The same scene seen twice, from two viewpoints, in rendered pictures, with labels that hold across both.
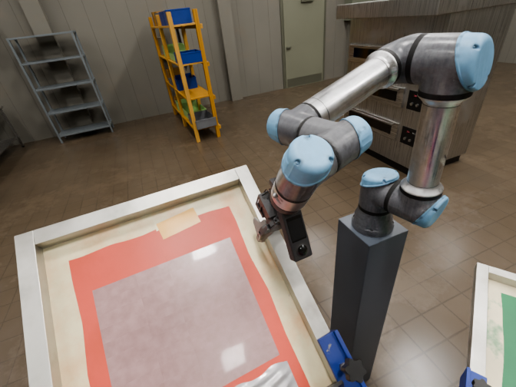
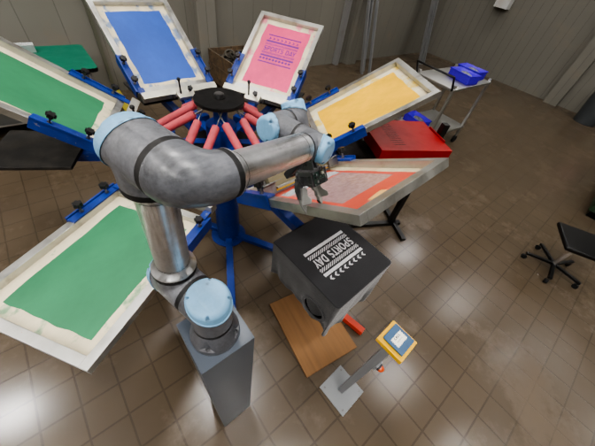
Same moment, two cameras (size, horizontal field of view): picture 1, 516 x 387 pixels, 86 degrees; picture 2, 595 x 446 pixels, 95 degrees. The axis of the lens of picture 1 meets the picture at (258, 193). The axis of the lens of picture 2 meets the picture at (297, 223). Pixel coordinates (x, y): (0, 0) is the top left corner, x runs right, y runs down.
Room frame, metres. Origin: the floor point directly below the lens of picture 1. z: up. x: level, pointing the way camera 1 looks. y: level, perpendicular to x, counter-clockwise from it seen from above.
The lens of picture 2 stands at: (1.16, -0.41, 2.10)
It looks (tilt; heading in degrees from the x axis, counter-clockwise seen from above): 47 degrees down; 151
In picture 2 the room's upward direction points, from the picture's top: 12 degrees clockwise
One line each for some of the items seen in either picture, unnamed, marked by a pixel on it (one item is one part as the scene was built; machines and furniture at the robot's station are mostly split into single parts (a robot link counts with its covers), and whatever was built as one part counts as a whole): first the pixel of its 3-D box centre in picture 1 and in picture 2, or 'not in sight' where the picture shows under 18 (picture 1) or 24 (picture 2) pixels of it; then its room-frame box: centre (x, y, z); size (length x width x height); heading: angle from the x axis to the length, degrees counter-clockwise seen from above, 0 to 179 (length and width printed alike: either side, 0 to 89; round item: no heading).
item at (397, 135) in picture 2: not in sight; (402, 139); (-0.38, 1.23, 1.06); 0.61 x 0.46 x 0.12; 81
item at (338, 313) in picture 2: not in sight; (353, 301); (0.67, 0.31, 0.74); 0.45 x 0.03 x 0.43; 111
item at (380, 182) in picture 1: (379, 188); (208, 305); (0.79, -0.43, 1.37); 0.13 x 0.12 x 0.14; 34
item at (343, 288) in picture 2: not in sight; (333, 251); (0.45, 0.23, 0.95); 0.48 x 0.44 x 0.01; 21
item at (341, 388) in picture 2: not in sight; (363, 370); (0.96, 0.30, 0.48); 0.22 x 0.22 x 0.96; 21
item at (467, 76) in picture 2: not in sight; (437, 105); (-1.90, 3.24, 0.57); 1.22 x 0.71 x 1.15; 110
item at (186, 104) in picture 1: (183, 72); not in sight; (6.02, 1.18, 1.06); 2.30 x 0.62 x 2.13; 19
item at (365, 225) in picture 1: (373, 213); (213, 324); (0.80, -0.42, 1.25); 0.15 x 0.15 x 0.10
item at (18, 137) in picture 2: not in sight; (119, 153); (-0.69, -0.84, 0.91); 1.34 x 0.41 x 0.08; 81
